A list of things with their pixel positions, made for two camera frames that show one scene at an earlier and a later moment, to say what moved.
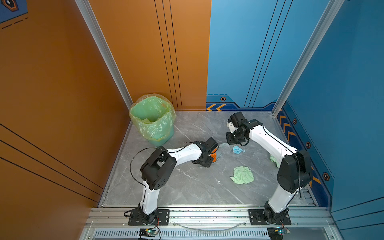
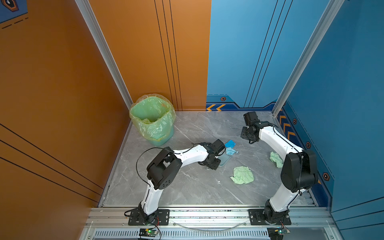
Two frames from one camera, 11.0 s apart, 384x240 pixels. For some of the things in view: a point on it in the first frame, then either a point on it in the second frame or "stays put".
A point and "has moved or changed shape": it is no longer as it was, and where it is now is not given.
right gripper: [229, 140] → [242, 135]
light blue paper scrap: [237, 150] → [230, 151]
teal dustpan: [217, 155] has moved or changed shape
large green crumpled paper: [242, 175] stays put
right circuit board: [276, 233] stays put
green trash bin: [153, 117] stays put
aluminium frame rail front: [111, 223] stays put
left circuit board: [148, 232] stays put
